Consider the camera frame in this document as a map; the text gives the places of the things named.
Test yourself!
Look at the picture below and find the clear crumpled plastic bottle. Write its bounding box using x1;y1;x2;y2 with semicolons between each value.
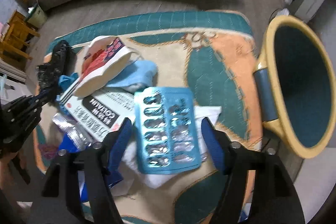
52;113;93;153

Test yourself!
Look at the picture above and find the blue blister pill pack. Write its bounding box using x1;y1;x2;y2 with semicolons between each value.
134;87;201;174

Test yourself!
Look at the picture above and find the yellow teal trash bin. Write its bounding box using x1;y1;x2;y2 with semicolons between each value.
253;15;335;159

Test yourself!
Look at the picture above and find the white green medicine box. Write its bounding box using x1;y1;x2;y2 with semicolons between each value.
60;88;135;141

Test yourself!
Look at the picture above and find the wooden chair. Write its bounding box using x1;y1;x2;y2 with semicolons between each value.
1;10;40;71

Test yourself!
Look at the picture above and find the teal crumpled wrapper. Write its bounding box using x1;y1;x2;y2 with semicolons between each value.
56;72;79;110

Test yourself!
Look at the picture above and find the light blue face mask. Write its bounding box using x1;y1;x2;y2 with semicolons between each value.
106;60;158;93

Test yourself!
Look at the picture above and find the pink snack wrapper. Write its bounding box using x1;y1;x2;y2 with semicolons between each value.
38;144;58;160

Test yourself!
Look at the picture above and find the small white green bin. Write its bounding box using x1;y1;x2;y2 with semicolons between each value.
26;3;47;29

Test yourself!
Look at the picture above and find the blue plastic wrapper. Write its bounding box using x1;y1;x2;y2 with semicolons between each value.
71;135;125;202

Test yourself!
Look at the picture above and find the red white snack bag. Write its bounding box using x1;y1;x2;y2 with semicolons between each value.
74;36;134;98

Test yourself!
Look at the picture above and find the black plastic bag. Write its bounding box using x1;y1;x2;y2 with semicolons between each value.
37;40;76;101

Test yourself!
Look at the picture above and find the white tissue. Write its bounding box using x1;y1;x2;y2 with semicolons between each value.
110;106;222;196

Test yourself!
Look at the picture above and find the white power strip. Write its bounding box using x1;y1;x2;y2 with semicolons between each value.
276;8;290;16

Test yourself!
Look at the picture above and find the teal orange patterned cushion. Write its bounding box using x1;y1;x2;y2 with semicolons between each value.
32;9;263;224

